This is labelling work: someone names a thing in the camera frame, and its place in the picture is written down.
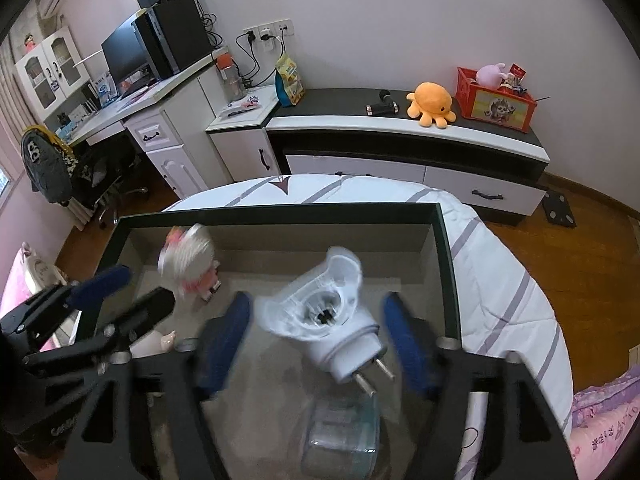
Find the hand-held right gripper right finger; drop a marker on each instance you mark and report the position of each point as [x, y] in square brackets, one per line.
[405, 345]

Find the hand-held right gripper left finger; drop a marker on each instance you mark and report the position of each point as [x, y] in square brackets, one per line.
[225, 345]

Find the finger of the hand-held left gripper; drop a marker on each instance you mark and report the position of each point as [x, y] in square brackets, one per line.
[100, 282]
[145, 315]

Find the round-headed doll figurine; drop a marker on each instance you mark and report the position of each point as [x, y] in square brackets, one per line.
[187, 257]

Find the pink box with dark rim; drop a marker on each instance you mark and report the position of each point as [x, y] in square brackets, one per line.
[300, 240]

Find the pale peach figurine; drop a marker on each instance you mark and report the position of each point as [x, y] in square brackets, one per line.
[160, 344]

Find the pink and white figurine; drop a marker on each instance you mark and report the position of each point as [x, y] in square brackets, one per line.
[210, 287]

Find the white radiator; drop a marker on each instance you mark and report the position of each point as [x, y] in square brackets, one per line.
[80, 212]

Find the pink pillow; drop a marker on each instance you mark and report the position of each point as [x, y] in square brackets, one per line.
[20, 280]

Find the black office chair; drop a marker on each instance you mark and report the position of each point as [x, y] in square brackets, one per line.
[100, 175]

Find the clear plastic case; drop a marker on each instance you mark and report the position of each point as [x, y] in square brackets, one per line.
[340, 440]

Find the grey skull hoodie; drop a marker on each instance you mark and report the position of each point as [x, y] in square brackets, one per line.
[45, 170]

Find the white desk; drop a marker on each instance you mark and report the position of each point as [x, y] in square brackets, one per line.
[165, 160]

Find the black and white low cabinet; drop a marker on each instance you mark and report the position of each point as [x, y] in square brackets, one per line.
[380, 167]

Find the small white cabinet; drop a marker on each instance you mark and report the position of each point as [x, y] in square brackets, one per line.
[240, 155]

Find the blue and white box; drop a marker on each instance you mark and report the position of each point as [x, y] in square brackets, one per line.
[105, 90]

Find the black floor scale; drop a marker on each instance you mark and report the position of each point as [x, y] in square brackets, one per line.
[557, 207]

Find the pink printed quilt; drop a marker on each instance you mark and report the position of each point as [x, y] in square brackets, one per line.
[605, 410]

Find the white hutch cabinet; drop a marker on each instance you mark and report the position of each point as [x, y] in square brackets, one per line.
[50, 70]

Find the small packets on cabinet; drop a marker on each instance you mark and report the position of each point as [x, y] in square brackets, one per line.
[245, 103]

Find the black computer monitor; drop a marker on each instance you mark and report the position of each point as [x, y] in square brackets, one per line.
[122, 52]

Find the black massage gun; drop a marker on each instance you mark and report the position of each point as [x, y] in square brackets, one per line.
[382, 106]

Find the clear bottle with orange cap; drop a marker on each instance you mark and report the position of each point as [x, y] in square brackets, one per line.
[231, 80]

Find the orange octopus plush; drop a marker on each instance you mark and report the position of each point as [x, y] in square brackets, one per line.
[432, 102]

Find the small pink toy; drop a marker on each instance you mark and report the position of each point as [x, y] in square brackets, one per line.
[30, 42]

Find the red crate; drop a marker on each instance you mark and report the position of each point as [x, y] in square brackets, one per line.
[495, 107]

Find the blue packet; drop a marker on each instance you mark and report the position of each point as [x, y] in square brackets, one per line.
[281, 92]

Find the black computer tower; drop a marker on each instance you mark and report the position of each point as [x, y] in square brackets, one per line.
[175, 35]

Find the yellow snack bag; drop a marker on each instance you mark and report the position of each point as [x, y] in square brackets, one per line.
[290, 72]

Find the pink plush toy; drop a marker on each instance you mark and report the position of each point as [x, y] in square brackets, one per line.
[490, 75]

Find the white wall outlet strip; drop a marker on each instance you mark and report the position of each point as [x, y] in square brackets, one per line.
[285, 26]

